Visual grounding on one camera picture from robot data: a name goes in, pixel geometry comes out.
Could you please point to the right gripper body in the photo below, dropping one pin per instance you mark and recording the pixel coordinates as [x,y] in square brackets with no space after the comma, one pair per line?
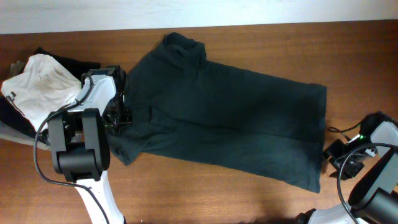
[353,163]

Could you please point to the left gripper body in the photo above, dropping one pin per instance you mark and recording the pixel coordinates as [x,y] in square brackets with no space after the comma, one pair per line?
[117,114]

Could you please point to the dark green t-shirt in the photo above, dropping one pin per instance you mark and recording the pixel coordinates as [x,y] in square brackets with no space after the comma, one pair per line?
[186,107]

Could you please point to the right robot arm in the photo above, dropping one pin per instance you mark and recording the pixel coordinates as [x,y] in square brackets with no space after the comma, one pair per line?
[373,199]

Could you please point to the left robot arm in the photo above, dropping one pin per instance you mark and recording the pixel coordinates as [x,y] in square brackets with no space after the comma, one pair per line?
[79,145]

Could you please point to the white folded garment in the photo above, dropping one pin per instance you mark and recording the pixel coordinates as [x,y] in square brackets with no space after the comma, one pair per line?
[43,87]

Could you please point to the black folded garment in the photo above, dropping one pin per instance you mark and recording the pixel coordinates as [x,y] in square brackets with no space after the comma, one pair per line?
[71,63]

